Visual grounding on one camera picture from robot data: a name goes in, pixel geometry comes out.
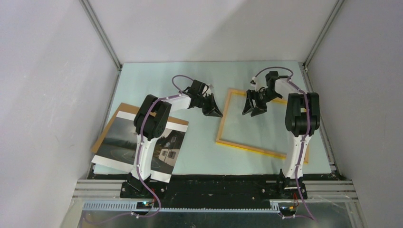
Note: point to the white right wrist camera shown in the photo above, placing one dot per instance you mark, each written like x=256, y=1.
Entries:
x=256, y=86

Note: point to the yellow wooden picture frame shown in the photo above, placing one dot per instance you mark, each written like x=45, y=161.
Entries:
x=265, y=134

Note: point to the aluminium corner post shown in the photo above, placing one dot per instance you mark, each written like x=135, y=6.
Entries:
x=323, y=32
x=94, y=20

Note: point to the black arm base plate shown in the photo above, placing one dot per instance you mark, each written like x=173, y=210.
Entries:
x=216, y=202

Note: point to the aluminium corner post left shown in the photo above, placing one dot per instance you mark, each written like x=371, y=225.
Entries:
x=94, y=20

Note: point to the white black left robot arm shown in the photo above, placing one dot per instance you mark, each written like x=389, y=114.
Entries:
x=151, y=120

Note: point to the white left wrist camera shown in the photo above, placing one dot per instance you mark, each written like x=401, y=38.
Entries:
x=207, y=90

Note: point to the aluminium corner post right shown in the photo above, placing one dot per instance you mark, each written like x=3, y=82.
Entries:
x=323, y=32

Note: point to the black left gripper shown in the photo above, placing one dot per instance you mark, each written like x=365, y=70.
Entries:
x=215, y=111

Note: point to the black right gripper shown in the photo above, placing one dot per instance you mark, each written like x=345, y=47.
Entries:
x=260, y=109

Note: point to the grey slotted cable duct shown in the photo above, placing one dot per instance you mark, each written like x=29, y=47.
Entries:
x=139, y=206

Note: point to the brown cardboard backing board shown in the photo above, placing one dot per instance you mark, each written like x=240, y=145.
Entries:
x=131, y=111

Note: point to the aluminium front rail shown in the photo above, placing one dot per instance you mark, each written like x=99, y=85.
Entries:
x=314, y=190

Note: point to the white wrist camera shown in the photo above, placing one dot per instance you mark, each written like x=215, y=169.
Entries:
x=256, y=86
x=207, y=90

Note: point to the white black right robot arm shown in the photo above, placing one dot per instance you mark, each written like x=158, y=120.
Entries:
x=302, y=119

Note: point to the mountain landscape photo print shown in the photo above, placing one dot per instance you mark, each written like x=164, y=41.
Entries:
x=115, y=150

